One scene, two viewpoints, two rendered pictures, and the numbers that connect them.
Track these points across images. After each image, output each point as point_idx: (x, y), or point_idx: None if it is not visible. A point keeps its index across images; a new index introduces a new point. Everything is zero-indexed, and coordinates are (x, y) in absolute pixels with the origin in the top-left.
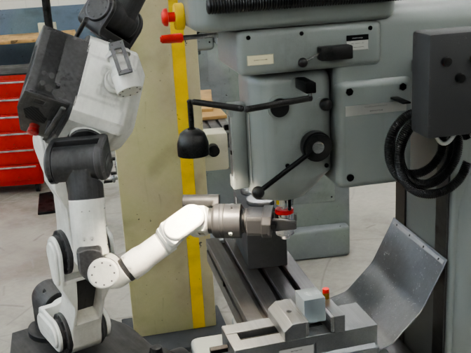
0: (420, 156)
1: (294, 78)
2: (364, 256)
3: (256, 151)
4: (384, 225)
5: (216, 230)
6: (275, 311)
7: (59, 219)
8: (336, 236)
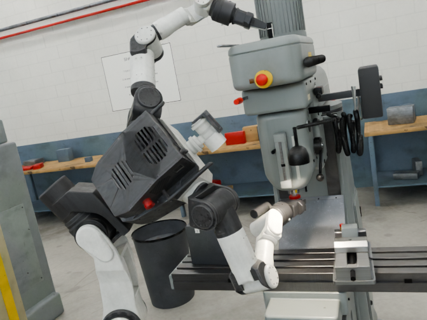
0: None
1: (307, 108)
2: (74, 306)
3: None
4: (58, 288)
5: (284, 220)
6: (343, 244)
7: (111, 301)
8: (54, 302)
